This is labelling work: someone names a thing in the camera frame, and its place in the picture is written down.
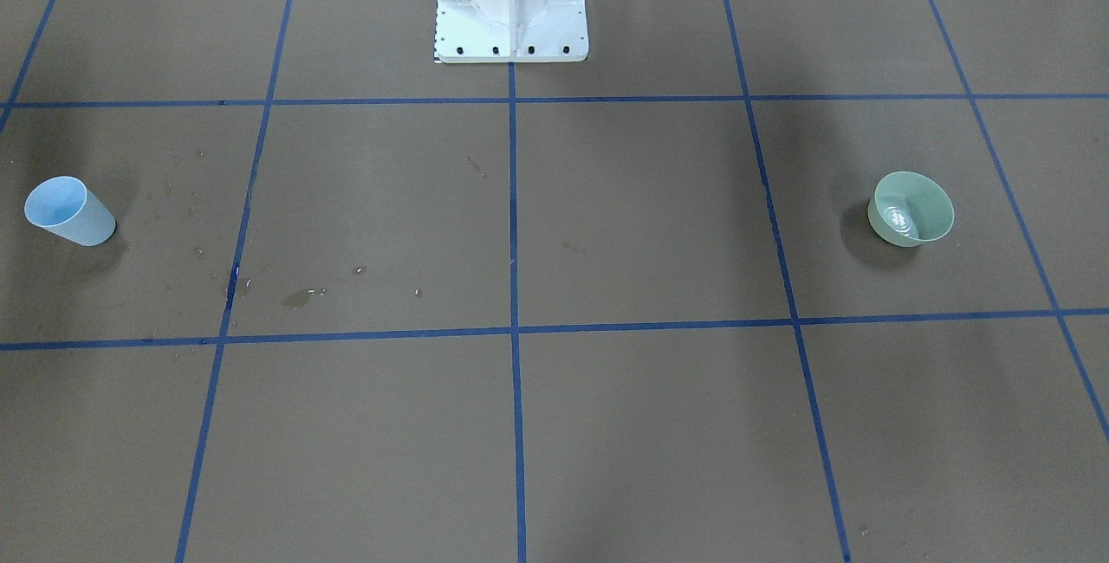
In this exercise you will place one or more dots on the light blue plastic cup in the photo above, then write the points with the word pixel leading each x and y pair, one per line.
pixel 66 207

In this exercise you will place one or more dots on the white camera stand base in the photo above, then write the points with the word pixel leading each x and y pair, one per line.
pixel 510 31

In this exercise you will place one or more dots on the green plastic bowl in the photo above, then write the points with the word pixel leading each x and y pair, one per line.
pixel 907 210

